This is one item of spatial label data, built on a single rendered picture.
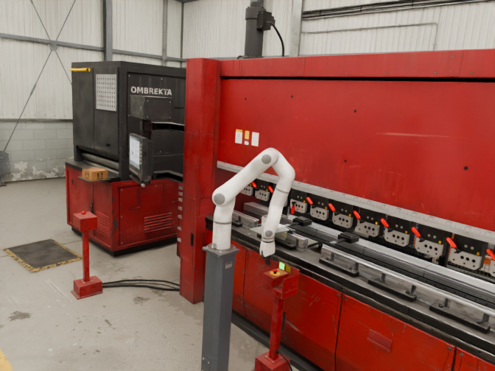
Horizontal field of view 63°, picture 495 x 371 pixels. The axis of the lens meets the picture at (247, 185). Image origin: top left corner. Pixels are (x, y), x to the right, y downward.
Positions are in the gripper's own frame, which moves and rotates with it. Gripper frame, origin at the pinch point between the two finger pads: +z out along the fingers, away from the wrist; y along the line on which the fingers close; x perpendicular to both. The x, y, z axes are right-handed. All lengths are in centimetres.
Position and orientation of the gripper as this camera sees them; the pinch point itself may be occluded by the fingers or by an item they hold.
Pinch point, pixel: (267, 261)
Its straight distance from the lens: 270.3
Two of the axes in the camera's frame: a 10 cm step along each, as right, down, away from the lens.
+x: 6.6, 2.0, -7.3
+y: -7.5, 1.7, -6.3
